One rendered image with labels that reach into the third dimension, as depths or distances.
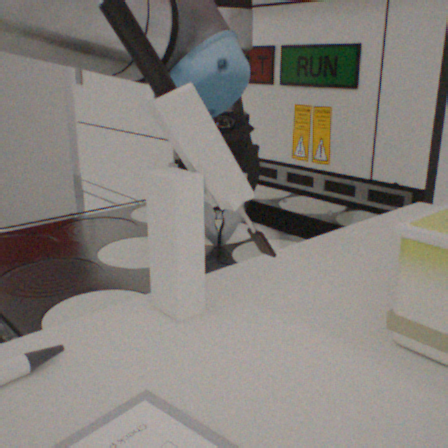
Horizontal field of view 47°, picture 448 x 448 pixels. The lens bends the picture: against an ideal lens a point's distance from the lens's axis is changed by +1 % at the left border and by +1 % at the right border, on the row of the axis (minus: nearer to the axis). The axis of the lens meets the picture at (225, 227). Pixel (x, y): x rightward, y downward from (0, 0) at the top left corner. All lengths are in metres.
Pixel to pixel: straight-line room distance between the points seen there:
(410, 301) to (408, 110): 0.34
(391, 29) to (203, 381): 0.44
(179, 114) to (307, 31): 0.41
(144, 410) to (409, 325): 0.14
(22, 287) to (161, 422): 0.33
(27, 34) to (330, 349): 0.24
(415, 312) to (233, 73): 0.22
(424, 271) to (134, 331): 0.16
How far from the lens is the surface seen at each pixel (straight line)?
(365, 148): 0.61
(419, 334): 0.28
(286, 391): 0.25
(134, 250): 0.60
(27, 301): 0.50
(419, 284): 0.27
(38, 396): 0.26
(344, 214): 0.63
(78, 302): 0.49
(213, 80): 0.40
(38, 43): 0.34
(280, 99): 0.69
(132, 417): 0.23
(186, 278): 0.29
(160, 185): 0.28
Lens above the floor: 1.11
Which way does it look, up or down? 18 degrees down
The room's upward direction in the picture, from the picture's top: straight up
